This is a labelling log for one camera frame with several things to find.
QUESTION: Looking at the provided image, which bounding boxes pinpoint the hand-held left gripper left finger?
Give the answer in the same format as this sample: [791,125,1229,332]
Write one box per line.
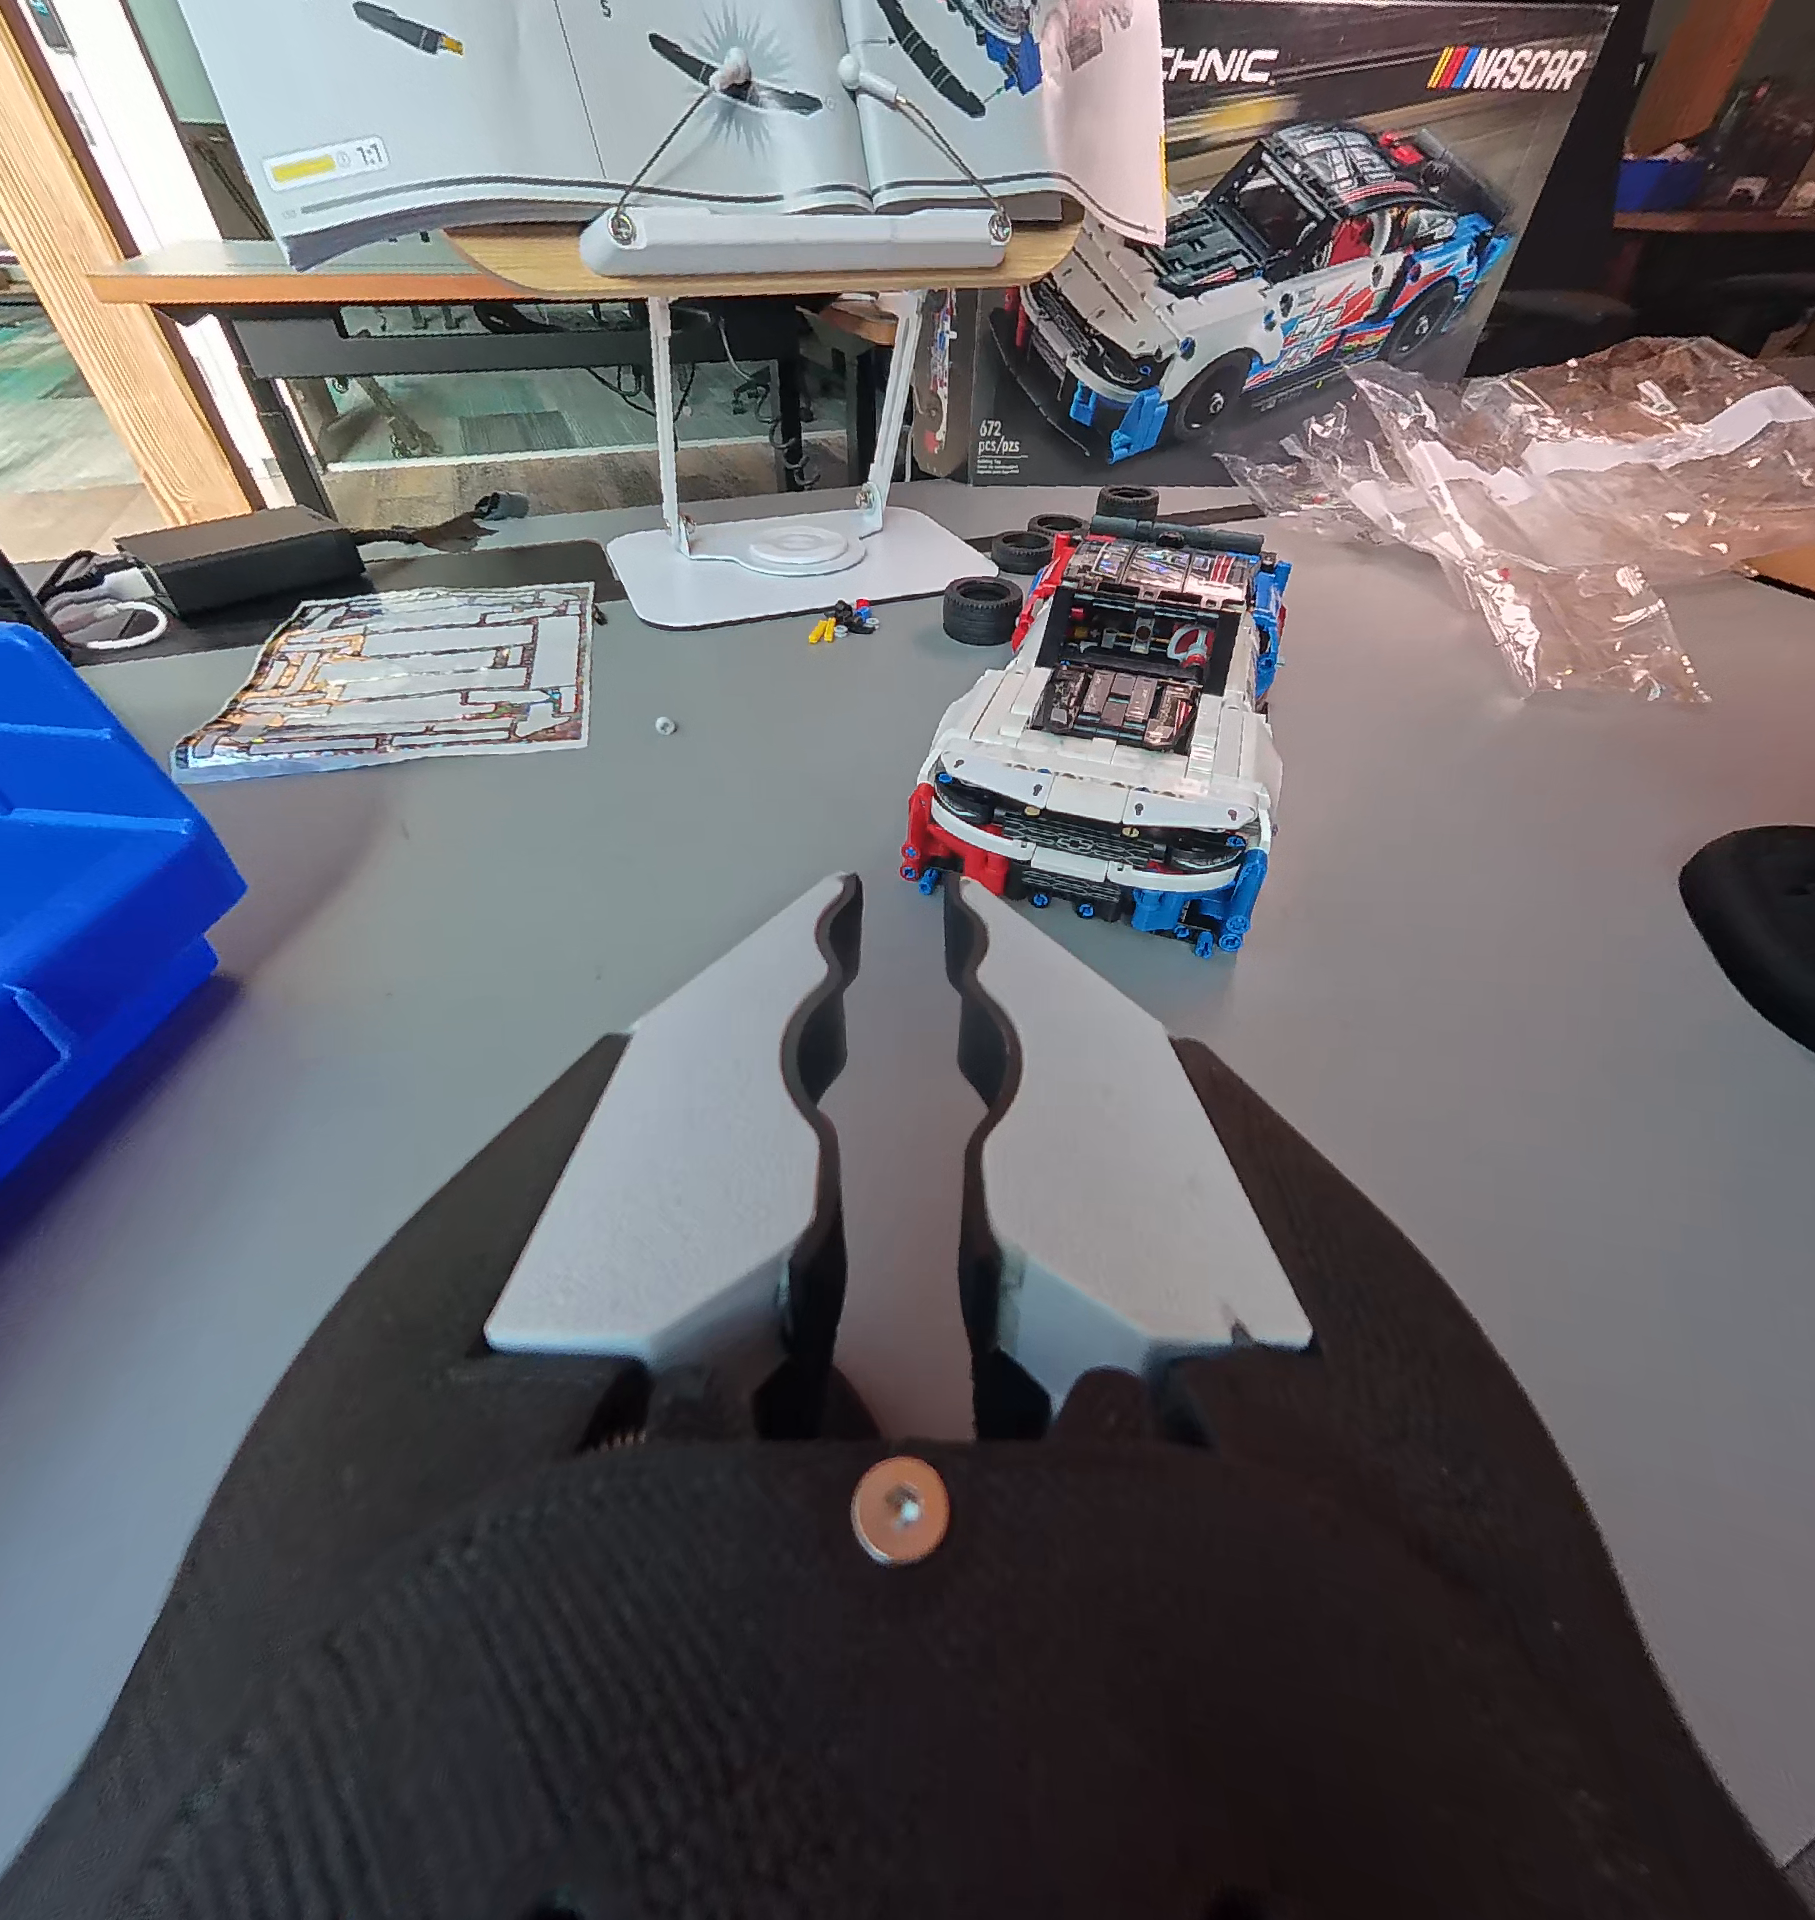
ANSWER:
[482,870,868,1359]

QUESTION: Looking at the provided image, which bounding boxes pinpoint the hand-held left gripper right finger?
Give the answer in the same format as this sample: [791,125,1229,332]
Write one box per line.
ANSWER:
[941,874,1318,1396]

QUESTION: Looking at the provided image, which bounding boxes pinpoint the toy brick race car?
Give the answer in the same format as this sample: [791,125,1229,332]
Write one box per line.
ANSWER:
[894,516,1294,957]

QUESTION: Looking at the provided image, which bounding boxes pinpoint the grey desk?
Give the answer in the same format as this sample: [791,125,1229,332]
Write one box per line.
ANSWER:
[0,472,1815,1920]

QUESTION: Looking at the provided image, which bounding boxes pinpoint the clear plastic bag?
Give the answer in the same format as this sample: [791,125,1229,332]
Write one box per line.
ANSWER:
[1462,336,1815,555]
[1214,365,1711,704]

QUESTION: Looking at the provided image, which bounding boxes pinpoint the used sticker sheet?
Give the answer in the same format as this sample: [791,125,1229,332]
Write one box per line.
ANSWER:
[171,581,597,783]

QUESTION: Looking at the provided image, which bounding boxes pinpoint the blue plastic bin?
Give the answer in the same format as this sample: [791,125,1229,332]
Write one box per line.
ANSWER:
[0,615,248,1247]

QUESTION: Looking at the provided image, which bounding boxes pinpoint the black power adapter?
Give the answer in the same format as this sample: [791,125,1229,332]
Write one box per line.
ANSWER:
[112,506,365,616]

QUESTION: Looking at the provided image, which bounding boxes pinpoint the toy car set box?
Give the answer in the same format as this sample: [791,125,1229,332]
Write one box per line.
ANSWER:
[922,0,1620,490]

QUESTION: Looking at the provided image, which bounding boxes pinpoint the white book stand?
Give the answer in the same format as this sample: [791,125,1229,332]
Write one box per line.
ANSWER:
[441,52,1090,616]

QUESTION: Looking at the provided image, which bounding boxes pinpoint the white printed paper sheet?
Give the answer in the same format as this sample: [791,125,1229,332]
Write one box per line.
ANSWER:
[1033,0,1170,244]

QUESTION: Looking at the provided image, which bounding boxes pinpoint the open instruction booklet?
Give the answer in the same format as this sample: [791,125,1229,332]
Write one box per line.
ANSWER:
[171,0,1165,272]

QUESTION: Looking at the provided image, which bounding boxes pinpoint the wooden pillar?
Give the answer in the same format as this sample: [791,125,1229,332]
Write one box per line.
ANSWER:
[0,0,255,526]

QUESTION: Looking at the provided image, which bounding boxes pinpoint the white cable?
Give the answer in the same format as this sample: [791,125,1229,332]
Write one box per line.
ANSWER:
[44,553,173,650]

